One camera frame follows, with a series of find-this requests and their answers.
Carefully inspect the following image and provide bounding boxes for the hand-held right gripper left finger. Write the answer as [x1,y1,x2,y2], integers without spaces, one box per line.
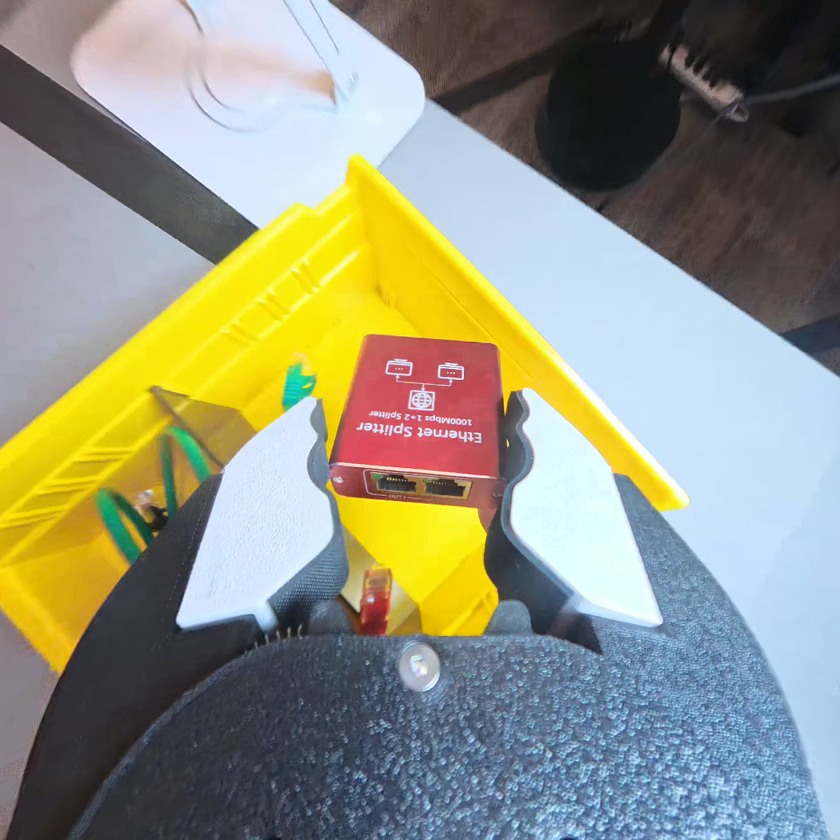
[176,395,349,634]

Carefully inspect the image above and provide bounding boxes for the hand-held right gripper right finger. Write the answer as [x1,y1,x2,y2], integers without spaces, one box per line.
[484,388,664,637]

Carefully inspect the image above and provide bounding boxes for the green ethernet cable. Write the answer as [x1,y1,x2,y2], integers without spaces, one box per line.
[95,351,319,565]

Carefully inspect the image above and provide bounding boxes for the red ethernet cable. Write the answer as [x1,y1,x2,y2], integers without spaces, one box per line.
[357,566,395,636]

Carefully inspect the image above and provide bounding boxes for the red ethernet splitter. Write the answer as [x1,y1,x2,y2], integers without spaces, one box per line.
[328,335,508,509]

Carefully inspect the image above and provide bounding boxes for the yellow plastic bin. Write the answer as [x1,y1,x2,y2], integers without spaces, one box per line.
[0,155,690,673]

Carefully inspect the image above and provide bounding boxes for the black round stool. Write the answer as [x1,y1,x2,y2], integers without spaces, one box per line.
[535,26,683,193]

